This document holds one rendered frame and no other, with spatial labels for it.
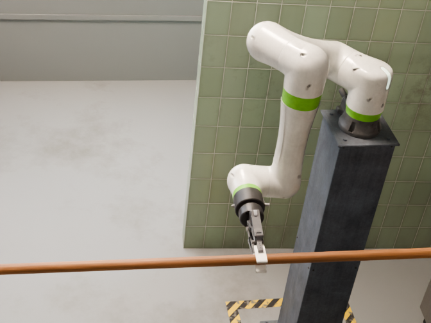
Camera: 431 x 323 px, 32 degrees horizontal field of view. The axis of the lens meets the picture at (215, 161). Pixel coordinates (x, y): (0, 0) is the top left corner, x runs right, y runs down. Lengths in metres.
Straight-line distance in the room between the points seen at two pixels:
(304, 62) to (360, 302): 1.81
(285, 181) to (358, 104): 0.38
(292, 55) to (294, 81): 0.07
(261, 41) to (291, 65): 0.13
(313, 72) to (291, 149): 0.28
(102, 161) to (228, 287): 1.15
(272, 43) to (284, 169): 0.40
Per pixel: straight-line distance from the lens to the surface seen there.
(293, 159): 2.30
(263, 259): 2.09
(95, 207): 3.96
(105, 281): 3.58
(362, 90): 2.48
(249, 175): 2.32
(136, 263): 2.08
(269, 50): 2.19
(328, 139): 2.62
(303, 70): 2.11
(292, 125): 2.22
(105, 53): 4.89
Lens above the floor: 2.61
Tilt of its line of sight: 37 degrees down
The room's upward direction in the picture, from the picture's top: 7 degrees clockwise
